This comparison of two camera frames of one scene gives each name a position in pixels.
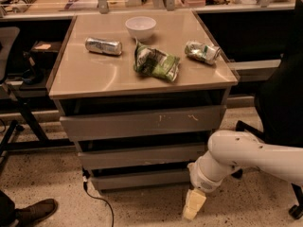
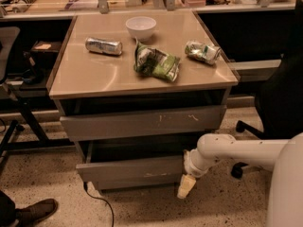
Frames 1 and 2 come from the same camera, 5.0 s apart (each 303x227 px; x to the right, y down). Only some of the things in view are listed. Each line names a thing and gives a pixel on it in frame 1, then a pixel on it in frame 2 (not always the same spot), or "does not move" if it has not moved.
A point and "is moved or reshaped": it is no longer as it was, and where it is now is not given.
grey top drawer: x=187 y=120 does not move
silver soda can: x=112 y=47 does not move
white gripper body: x=201 y=181 to x=190 y=165
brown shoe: x=35 y=213 does not move
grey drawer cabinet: x=141 y=95 does not move
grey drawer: x=141 y=158 is moved or reshaped
